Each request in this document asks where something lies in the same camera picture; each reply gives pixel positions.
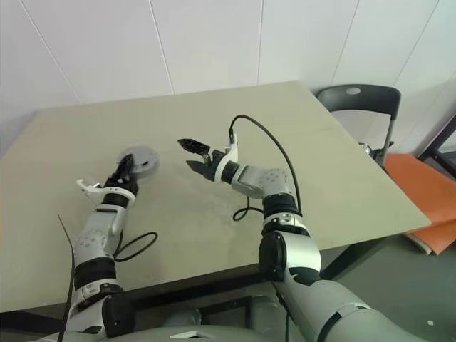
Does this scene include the orange flat board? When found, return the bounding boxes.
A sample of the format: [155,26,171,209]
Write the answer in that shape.
[384,153,456,256]

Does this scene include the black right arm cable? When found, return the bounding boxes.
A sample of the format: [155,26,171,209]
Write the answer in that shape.
[229,114,304,222]

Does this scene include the black metal window frame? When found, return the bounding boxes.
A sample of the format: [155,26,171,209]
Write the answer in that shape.
[418,115,456,172]

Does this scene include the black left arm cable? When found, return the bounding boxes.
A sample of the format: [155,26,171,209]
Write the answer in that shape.
[114,231,158,264]

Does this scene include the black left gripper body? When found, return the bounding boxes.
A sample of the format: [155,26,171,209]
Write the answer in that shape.
[105,172,140,192]

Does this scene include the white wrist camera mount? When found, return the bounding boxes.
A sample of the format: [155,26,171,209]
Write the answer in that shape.
[215,142,239,185]
[75,177,139,200]

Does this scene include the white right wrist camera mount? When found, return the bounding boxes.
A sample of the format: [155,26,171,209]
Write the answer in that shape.
[215,142,239,185]

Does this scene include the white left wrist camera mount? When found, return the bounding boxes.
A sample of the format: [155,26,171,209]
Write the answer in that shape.
[75,177,139,200]

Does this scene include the thin black hanging strap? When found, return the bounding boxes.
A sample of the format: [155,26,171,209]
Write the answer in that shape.
[56,212,76,342]

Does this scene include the black plastic folding chair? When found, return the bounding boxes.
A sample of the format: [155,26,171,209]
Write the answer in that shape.
[316,84,403,168]

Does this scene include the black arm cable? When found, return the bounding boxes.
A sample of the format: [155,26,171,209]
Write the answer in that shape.
[229,114,304,222]
[114,231,158,264]

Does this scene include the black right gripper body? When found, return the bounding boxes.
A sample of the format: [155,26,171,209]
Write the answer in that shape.
[203,149,225,182]

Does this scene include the silver motor housing copper windings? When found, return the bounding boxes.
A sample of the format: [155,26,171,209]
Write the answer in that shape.
[118,145,160,180]

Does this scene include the black metal table frame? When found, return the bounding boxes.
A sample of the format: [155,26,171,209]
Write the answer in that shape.
[0,238,388,342]

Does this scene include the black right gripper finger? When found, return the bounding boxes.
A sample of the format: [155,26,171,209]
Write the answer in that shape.
[185,160,211,180]
[177,138,211,157]

